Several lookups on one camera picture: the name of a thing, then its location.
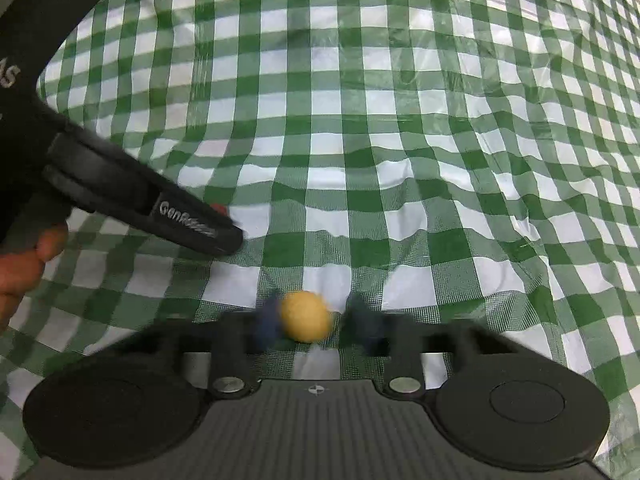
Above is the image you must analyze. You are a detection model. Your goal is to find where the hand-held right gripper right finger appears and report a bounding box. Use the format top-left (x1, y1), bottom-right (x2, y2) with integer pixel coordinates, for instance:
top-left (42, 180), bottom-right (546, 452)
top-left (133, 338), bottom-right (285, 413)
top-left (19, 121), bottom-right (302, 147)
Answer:
top-left (344, 293), bottom-right (522, 397)

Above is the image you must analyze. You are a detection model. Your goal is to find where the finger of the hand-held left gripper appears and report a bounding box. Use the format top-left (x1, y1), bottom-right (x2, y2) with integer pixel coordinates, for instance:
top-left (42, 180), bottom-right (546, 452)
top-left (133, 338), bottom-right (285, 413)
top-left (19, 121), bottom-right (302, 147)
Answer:
top-left (144, 181), bottom-right (245, 257)

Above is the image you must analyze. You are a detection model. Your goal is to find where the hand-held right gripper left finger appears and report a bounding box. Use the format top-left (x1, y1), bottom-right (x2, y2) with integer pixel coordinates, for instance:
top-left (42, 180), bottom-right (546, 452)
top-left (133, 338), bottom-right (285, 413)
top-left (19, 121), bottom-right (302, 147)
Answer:
top-left (120, 292), bottom-right (284, 397)

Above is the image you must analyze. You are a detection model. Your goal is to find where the pale yellow round fruit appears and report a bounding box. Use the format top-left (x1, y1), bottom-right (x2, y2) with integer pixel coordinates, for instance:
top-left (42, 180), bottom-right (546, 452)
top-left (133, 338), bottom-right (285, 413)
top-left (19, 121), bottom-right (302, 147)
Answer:
top-left (279, 290), bottom-right (332, 344)

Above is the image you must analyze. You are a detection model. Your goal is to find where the person's left hand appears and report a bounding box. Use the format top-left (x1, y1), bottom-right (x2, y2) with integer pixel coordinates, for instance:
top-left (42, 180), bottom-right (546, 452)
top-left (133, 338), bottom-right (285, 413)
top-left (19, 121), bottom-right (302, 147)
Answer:
top-left (0, 222), bottom-right (69, 334)

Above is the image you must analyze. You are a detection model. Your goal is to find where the green checked tablecloth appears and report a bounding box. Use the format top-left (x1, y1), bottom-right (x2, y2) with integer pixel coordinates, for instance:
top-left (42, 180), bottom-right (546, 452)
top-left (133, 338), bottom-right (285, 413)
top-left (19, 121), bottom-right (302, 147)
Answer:
top-left (0, 0), bottom-right (640, 467)

